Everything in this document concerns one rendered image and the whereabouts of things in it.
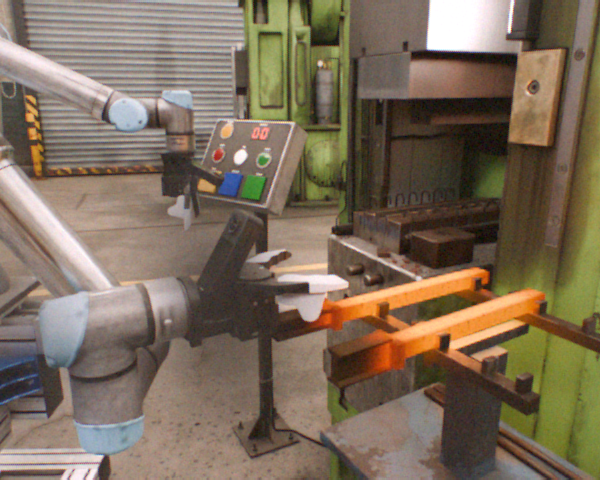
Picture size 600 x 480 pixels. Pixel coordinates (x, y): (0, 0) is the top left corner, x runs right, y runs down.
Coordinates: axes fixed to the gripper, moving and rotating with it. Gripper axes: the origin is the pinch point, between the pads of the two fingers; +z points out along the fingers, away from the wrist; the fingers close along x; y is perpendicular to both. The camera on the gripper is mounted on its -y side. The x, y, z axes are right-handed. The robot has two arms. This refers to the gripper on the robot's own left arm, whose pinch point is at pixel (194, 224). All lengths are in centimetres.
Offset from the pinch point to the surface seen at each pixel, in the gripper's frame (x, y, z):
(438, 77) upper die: 19, -60, -38
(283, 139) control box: -20.1, -24.6, -21.4
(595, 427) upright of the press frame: 50, -87, 29
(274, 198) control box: -13.3, -21.8, -4.6
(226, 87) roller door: -761, 86, -46
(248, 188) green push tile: -17.0, -13.8, -7.0
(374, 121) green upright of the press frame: -13, -51, -27
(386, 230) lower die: 18, -50, -3
